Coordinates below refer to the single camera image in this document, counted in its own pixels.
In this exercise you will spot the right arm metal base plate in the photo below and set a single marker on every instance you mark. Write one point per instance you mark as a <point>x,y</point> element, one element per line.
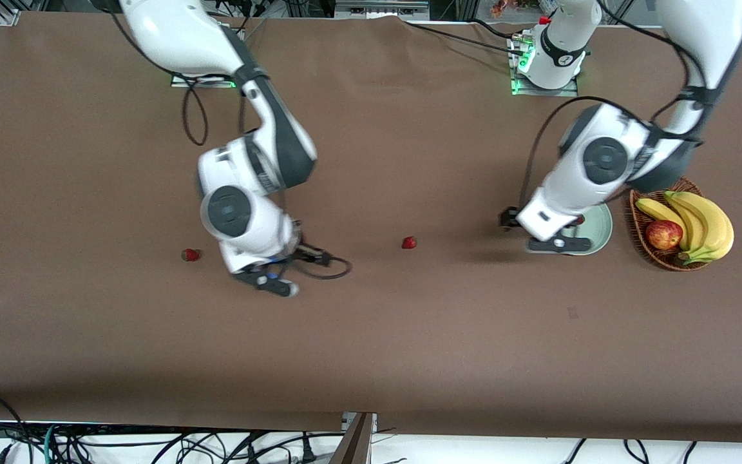
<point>181,82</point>

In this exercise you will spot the aluminium frame profile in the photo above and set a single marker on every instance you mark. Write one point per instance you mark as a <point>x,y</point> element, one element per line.
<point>8,17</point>

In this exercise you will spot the grey metal box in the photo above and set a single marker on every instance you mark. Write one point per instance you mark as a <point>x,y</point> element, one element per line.
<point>380,9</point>

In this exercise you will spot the brown post with metal bracket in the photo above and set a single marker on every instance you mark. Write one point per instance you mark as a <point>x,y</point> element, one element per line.
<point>351,444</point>

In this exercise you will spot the table cover sheet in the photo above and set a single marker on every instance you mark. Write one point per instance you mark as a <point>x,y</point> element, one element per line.
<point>371,354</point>

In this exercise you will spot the orange background object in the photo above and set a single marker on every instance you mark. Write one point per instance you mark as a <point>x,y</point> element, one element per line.
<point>503,8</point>

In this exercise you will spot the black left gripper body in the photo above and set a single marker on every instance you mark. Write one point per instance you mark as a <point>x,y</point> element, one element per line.
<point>509,218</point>

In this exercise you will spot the brown wicker basket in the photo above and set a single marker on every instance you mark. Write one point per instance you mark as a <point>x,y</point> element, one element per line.
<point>651,193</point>

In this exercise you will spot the yellow banana bunch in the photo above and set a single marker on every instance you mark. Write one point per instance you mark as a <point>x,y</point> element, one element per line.
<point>709,225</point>

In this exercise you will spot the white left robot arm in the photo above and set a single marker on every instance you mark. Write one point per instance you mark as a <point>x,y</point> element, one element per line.
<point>603,161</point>

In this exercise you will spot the red apple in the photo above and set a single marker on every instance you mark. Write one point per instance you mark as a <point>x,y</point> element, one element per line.
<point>663,234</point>

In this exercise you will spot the mint green round plate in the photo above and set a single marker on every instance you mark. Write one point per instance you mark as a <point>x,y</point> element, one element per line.
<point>599,229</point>

